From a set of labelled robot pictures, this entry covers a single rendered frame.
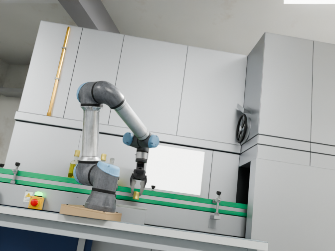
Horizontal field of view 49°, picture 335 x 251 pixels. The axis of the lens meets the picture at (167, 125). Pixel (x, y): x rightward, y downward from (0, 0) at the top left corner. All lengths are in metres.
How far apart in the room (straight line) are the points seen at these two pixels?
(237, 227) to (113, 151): 0.97
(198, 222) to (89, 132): 0.94
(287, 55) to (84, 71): 1.45
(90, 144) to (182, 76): 1.15
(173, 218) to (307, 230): 0.82
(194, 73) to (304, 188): 1.15
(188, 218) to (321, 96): 1.20
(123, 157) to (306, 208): 1.23
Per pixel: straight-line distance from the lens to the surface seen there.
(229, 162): 2.70
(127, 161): 2.57
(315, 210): 2.48
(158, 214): 2.37
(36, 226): 1.94
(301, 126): 2.53
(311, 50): 2.76
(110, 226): 1.73
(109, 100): 1.84
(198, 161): 2.62
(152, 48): 2.88
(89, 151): 1.91
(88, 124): 1.91
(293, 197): 2.42
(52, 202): 2.31
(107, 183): 1.80
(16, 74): 6.18
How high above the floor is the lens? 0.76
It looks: 15 degrees up
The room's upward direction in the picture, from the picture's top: 8 degrees clockwise
